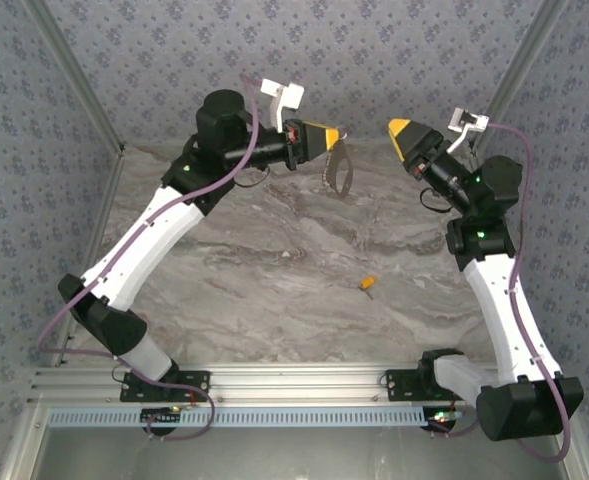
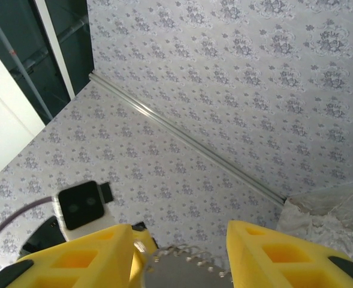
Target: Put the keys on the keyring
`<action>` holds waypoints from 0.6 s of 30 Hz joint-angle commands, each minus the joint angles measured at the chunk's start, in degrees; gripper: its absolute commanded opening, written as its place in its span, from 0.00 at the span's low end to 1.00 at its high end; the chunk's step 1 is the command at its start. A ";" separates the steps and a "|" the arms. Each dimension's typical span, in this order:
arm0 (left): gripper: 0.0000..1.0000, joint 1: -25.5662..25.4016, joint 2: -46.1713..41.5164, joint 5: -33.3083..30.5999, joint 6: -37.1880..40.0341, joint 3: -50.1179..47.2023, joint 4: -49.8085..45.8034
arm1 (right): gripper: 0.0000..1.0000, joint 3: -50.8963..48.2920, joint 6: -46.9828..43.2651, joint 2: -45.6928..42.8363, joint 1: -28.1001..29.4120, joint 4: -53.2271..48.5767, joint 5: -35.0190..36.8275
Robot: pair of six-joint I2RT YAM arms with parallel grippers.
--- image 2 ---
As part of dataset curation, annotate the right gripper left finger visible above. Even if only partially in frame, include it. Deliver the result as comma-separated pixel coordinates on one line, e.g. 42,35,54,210
0,223,134,288

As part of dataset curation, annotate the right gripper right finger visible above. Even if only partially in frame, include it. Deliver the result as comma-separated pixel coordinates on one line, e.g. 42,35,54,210
226,220,353,288

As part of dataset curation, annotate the aluminium corner post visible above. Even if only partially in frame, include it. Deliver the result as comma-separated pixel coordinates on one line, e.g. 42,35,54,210
88,71,287,208

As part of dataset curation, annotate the dark glass partition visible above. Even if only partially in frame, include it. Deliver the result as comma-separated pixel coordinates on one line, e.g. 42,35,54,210
0,0,95,127

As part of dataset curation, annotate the white partition frame bar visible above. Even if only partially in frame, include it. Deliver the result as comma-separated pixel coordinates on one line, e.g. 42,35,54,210
34,0,77,101

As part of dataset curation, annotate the silver keyring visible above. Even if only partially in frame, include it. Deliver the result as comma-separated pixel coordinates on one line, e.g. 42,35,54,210
133,239,153,259

